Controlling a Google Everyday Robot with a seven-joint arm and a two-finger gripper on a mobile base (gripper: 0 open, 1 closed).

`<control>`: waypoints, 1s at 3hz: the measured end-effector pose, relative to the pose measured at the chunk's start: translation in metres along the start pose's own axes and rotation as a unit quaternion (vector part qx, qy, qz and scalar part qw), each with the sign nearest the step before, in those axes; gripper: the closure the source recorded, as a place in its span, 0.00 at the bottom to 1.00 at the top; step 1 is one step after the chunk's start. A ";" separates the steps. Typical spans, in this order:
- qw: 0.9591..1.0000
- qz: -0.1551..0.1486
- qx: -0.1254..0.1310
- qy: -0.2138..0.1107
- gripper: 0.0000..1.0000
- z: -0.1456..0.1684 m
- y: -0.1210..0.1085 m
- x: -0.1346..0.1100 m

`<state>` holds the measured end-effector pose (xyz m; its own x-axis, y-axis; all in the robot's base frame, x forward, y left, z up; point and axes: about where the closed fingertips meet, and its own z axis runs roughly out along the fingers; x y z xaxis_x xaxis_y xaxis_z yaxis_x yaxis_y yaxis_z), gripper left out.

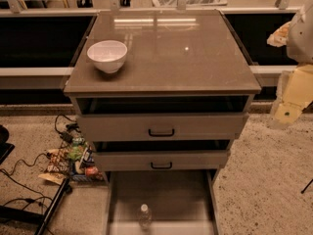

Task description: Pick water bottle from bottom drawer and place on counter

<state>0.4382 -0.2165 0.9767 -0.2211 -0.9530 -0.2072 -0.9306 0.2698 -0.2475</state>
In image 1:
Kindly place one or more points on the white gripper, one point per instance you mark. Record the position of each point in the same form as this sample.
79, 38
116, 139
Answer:
301, 38

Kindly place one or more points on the clear plastic water bottle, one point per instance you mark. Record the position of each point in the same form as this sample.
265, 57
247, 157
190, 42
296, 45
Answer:
144, 216

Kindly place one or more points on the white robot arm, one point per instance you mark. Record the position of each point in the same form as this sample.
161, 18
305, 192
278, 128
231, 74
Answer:
300, 38

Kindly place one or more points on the top grey drawer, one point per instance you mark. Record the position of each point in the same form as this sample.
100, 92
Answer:
193, 118

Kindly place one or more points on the grey drawer cabinet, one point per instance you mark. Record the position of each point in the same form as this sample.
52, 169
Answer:
170, 54

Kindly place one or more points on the middle grey drawer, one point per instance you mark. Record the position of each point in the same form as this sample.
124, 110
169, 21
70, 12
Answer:
184, 154

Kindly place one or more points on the bottom open grey drawer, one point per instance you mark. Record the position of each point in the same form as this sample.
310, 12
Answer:
182, 203

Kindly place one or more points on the black tripod leg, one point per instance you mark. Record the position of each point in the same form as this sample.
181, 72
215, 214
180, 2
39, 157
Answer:
307, 185

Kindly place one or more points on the white ceramic bowl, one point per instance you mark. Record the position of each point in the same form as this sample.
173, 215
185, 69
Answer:
108, 55

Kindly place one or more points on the pile of snack packages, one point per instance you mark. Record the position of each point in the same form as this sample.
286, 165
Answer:
73, 161

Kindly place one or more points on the black object at left edge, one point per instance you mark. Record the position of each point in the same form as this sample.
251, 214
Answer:
5, 147

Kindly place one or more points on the black stand leg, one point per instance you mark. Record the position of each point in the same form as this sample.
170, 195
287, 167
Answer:
40, 220

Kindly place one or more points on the black top drawer handle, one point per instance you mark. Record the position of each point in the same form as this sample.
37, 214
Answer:
167, 133

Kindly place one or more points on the black drawer handle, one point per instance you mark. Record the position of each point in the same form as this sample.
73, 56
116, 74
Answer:
161, 166
167, 133

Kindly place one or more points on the black middle drawer handle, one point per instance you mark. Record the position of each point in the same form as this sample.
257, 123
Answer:
161, 166

